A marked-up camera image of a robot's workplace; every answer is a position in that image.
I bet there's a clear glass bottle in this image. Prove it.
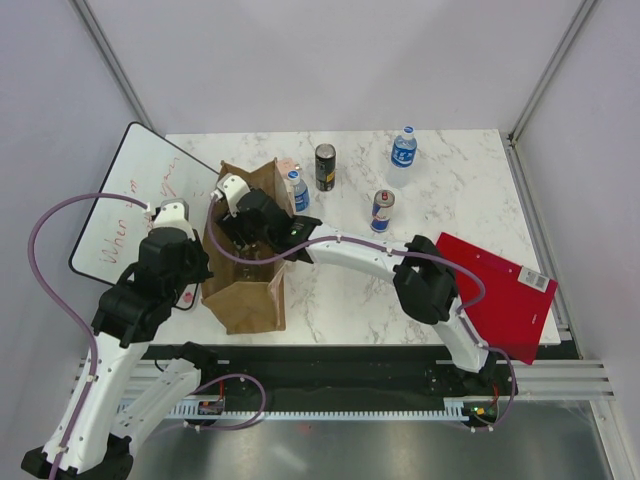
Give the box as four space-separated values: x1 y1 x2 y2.
233 244 275 282

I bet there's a tan canvas tote bag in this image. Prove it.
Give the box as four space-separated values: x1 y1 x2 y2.
199 157 289 336

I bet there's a large blue-label water bottle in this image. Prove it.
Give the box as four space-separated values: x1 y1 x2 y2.
387 126 417 189

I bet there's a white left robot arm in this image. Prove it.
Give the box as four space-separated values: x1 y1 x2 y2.
21 227 220 479

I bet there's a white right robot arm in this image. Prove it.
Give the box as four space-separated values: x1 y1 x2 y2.
206 187 507 394

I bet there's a small blue-label water bottle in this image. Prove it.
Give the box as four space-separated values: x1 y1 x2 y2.
286 170 310 214

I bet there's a pink power cube adapter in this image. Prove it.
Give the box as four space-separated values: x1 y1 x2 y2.
276 158 300 175

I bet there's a black Schweppes can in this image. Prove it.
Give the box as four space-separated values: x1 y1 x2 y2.
315 143 336 192

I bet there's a white whiteboard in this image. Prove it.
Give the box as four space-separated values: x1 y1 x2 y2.
69 122 218 284

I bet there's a Red Bull can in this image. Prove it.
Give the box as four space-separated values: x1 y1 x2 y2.
370 189 395 233

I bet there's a red plastic clipboard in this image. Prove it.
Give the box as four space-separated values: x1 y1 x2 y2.
436 233 558 365

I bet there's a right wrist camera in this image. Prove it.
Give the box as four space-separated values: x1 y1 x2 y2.
210 173 250 214

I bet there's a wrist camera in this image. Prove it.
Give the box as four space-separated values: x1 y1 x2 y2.
210 173 250 214
145 198 196 240

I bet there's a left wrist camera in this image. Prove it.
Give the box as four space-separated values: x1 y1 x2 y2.
145 198 196 240

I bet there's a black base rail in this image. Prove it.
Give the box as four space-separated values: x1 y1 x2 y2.
149 342 521 414

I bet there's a white slotted cable duct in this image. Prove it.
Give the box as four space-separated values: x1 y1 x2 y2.
164 394 501 420

